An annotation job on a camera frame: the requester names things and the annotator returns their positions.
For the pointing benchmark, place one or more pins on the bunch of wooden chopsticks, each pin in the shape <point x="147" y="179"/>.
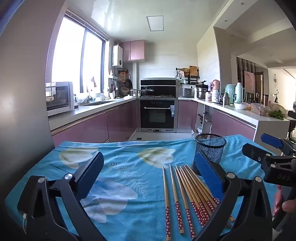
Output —
<point x="189" y="185"/>

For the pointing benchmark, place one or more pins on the white plate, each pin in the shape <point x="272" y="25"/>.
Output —
<point x="129" y="97"/>

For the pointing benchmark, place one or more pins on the black countertop shelf rack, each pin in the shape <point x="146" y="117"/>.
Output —
<point x="193" y="80"/>

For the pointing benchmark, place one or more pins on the person's right hand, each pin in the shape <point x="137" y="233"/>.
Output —
<point x="290" y="205"/>

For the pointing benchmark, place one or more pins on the pink base cabinets short run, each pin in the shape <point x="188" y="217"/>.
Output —
<point x="222" y="121"/>

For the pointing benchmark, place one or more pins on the clear plastic bag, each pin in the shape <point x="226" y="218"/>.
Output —
<point x="82" y="99"/>

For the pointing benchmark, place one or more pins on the pink kettle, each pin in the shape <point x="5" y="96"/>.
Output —
<point x="215" y="84"/>

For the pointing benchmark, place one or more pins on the orange grater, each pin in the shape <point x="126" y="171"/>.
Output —
<point x="124" y="75"/>

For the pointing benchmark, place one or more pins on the steel stock pot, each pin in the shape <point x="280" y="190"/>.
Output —
<point x="201" y="92"/>

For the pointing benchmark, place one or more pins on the black mesh utensil holder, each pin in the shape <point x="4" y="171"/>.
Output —
<point x="212" y="148"/>

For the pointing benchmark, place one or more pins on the white microwave oven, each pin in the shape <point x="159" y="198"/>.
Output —
<point x="59" y="98"/>

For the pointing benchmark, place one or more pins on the blue floral tablecloth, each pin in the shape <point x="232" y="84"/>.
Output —
<point x="129" y="185"/>

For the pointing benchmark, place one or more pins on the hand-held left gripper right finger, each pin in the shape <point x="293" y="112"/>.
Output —
<point x="208" y="176"/>

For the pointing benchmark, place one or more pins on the green leafy vegetables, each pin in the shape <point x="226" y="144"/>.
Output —
<point x="276" y="114"/>

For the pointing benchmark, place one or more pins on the black range hood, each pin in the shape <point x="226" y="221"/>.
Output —
<point x="158" y="84"/>

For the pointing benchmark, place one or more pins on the dark dining chair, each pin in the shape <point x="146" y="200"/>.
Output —
<point x="291" y="115"/>

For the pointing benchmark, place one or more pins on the white gas water heater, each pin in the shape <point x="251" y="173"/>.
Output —
<point x="117" y="56"/>

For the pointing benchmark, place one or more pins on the steel bottle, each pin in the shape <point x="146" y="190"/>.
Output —
<point x="226" y="100"/>

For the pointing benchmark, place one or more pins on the silver rice cooker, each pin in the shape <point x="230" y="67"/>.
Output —
<point x="186" y="92"/>

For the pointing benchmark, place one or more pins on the wooden cutting board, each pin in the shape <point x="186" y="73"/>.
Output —
<point x="193" y="71"/>

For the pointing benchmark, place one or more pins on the pink wall cabinet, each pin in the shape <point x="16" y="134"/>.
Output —
<point x="133" y="50"/>

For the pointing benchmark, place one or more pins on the black built-in oven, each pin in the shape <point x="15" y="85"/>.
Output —
<point x="157" y="114"/>

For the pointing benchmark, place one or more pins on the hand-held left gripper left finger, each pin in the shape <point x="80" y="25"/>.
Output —
<point x="90" y="176"/>

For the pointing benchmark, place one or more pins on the white bowl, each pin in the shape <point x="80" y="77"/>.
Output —
<point x="241" y="106"/>

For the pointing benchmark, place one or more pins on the black wok with lid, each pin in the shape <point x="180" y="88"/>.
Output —
<point x="147" y="91"/>

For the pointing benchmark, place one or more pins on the square ceiling light panel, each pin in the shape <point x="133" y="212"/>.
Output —
<point x="155" y="23"/>

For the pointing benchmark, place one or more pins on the framed wall painting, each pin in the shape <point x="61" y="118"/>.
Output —
<point x="249" y="81"/>

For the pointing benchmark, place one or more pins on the wall clock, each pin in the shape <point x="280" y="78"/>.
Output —
<point x="276" y="79"/>

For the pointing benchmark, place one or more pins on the clear plastic container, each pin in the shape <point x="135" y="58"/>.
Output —
<point x="259" y="110"/>

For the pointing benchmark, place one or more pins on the black frying pan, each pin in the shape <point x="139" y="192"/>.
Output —
<point x="128" y="83"/>

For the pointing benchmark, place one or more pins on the white green thermos flask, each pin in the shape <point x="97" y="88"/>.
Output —
<point x="239" y="92"/>

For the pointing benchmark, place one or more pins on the white jar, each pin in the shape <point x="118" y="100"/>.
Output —
<point x="215" y="96"/>

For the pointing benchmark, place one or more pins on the kitchen sink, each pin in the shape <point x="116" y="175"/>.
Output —
<point x="99" y="103"/>

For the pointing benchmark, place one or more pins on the wooden bowl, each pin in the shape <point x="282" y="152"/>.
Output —
<point x="125" y="90"/>

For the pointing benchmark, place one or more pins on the kitchen window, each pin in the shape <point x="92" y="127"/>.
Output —
<point x="69" y="55"/>

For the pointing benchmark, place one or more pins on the pink base cabinets long run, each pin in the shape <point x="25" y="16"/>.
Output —
<point x="97" y="125"/>

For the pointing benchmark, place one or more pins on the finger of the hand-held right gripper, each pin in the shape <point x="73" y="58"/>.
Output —
<point x="253" y="151"/>
<point x="271" y="140"/>

